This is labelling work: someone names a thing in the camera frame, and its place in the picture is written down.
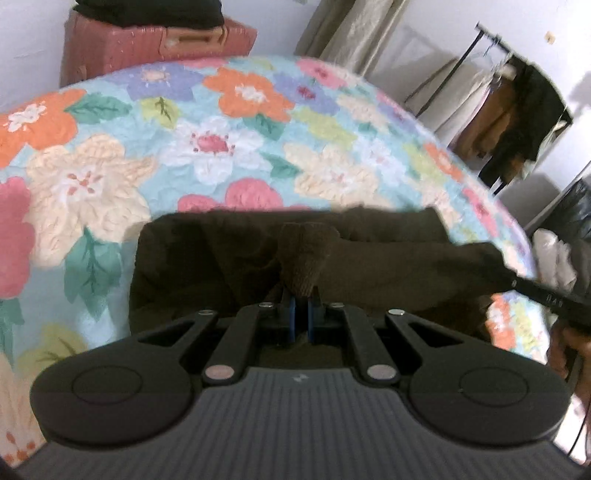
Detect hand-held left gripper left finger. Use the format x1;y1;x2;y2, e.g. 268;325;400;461
136;295;298;387

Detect white crumpled cloth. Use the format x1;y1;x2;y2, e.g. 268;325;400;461
533;229;579;289

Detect white hanging garment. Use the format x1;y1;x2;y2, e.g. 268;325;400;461
434;59;498;147

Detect black folded clothes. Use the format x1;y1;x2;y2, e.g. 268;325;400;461
71;0;226;29

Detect floral quilt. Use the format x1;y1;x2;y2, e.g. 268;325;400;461
0;55;591;468

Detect pink suitcase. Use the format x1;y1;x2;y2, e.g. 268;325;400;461
60;9;258;88

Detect dark brown sweater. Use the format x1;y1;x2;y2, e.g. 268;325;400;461
129;205;514;340

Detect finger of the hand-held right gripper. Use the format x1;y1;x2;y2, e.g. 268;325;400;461
482;249;517;291

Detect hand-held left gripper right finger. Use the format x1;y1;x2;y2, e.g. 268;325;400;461
307;295;465;386

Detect brown hanging garment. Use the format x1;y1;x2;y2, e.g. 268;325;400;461
470;80;517;158

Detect beige curtain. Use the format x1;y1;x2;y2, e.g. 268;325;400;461
294;0;410;78

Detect person's right hand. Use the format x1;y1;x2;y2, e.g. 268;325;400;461
549;319;591;381

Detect black bag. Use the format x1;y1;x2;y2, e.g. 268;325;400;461
547;178;591;296

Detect black hanging garment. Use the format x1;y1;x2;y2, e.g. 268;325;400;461
479;62;574;186

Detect black clothes rack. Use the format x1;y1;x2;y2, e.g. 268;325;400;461
404;21;574;195

